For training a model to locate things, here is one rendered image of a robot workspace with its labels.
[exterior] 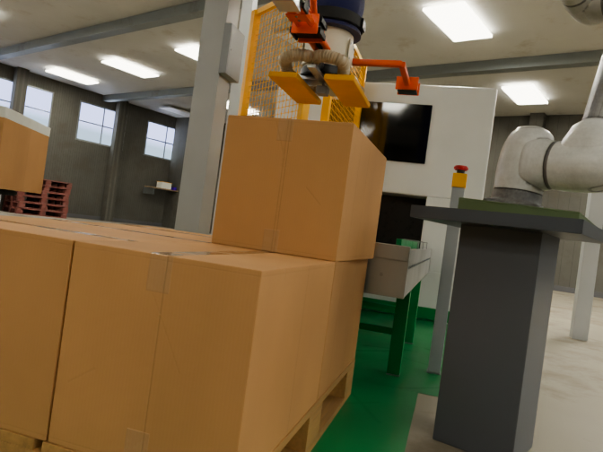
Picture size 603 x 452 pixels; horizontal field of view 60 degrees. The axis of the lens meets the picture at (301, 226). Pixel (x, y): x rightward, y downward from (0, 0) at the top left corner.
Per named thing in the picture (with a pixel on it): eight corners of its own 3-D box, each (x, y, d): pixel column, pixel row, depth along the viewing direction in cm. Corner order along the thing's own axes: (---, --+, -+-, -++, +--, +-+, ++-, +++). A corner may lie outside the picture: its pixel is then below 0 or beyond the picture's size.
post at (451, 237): (426, 369, 263) (453, 174, 263) (441, 372, 261) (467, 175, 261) (426, 372, 256) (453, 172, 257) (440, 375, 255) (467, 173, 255)
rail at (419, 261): (423, 271, 433) (425, 248, 433) (429, 272, 431) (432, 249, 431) (391, 295, 211) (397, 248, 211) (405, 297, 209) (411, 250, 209)
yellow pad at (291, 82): (296, 103, 204) (298, 91, 204) (321, 105, 201) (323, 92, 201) (267, 76, 171) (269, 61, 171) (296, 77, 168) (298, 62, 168)
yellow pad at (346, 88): (344, 107, 198) (345, 93, 198) (370, 108, 196) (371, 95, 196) (323, 79, 166) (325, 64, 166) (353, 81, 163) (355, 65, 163)
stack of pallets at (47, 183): (51, 215, 1531) (56, 181, 1531) (68, 218, 1471) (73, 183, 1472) (0, 210, 1418) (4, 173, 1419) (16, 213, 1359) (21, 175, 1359)
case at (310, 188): (279, 245, 217) (292, 150, 217) (373, 258, 204) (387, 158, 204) (210, 242, 160) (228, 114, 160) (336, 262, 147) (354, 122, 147)
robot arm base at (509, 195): (546, 218, 179) (549, 202, 179) (542, 210, 160) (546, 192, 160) (491, 210, 188) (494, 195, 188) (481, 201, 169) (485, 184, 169)
